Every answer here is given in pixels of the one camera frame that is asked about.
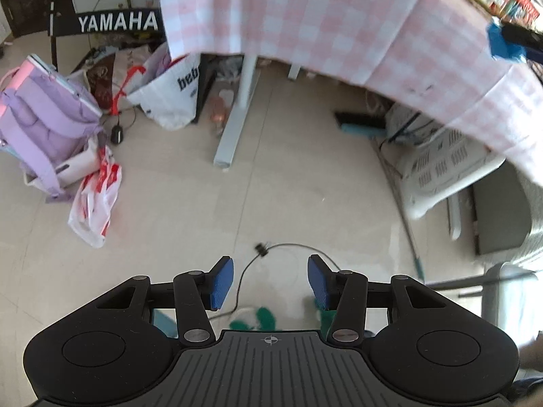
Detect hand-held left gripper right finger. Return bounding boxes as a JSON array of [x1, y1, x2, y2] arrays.
[[307, 254, 448, 343]]

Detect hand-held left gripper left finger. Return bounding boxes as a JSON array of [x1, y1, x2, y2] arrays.
[[97, 256, 235, 345]]

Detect blue pouch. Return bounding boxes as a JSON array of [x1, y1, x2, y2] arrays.
[[487, 19, 527, 63]]

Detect pink checked desktop cloth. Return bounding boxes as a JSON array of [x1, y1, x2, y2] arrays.
[[158, 0, 543, 187]]

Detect green white slipper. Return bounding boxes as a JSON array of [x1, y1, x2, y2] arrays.
[[229, 305, 278, 330], [303, 297, 338, 335]]

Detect white slotted plastic stool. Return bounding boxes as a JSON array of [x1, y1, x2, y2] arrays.
[[396, 104, 507, 221]]

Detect red white plastic bag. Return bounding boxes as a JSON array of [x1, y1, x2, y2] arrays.
[[68, 146, 124, 249]]

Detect grey chair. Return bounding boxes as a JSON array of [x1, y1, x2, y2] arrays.
[[424, 161, 543, 344]]

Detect black teal broom head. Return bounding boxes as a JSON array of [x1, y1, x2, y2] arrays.
[[335, 111, 387, 138]]

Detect white printed shopping bag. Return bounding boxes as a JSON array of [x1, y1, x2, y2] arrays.
[[127, 42, 201, 131]]

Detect purple backpack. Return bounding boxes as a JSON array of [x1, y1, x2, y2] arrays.
[[0, 55, 102, 202]]

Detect black keyboard stand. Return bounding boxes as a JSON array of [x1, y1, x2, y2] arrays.
[[49, 0, 164, 69]]

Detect black cable with clip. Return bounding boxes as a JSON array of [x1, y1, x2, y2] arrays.
[[212, 241, 340, 314]]

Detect brown bag red handles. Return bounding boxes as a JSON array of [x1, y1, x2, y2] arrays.
[[82, 46, 149, 115]]

